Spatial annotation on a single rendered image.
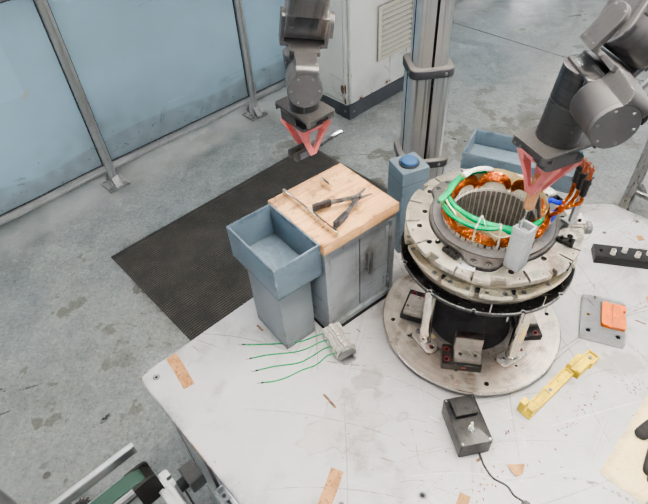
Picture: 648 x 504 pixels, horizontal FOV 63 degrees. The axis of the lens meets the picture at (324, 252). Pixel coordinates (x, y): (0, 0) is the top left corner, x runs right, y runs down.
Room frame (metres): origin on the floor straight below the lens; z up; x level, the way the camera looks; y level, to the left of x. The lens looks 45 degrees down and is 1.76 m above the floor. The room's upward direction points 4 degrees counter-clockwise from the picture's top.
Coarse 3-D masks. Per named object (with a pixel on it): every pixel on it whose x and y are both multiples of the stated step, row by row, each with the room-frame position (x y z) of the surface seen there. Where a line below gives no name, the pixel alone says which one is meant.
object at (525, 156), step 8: (520, 152) 0.61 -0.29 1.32; (528, 152) 0.60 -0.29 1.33; (520, 160) 0.62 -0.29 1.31; (528, 160) 0.61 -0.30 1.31; (528, 168) 0.61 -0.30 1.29; (560, 168) 0.57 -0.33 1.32; (528, 176) 0.61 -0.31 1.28; (544, 176) 0.57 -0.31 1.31; (552, 176) 0.57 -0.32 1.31; (528, 184) 0.60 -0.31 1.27; (536, 184) 0.59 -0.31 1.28; (544, 184) 0.58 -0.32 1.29; (528, 192) 0.60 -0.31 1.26
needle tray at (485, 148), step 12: (480, 132) 1.07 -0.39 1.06; (492, 132) 1.06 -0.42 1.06; (468, 144) 1.02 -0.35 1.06; (480, 144) 1.07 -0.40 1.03; (492, 144) 1.06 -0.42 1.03; (504, 144) 1.04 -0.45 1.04; (468, 156) 0.98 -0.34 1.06; (480, 156) 0.97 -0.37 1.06; (492, 156) 1.02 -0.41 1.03; (504, 156) 1.02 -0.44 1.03; (516, 156) 1.01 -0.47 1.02; (468, 168) 0.98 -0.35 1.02; (504, 168) 0.94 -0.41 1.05; (516, 168) 0.93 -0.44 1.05; (564, 180) 0.88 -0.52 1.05; (564, 192) 0.87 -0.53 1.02
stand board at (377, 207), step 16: (320, 176) 0.94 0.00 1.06; (336, 176) 0.93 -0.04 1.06; (352, 176) 0.93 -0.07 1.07; (304, 192) 0.88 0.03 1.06; (320, 192) 0.88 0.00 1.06; (336, 192) 0.88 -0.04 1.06; (352, 192) 0.87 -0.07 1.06; (368, 192) 0.87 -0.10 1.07; (288, 208) 0.83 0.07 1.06; (336, 208) 0.82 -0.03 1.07; (368, 208) 0.82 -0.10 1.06; (384, 208) 0.81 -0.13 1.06; (304, 224) 0.78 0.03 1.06; (320, 224) 0.78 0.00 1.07; (352, 224) 0.77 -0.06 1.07; (368, 224) 0.78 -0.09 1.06; (320, 240) 0.73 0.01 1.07; (336, 240) 0.73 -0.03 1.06
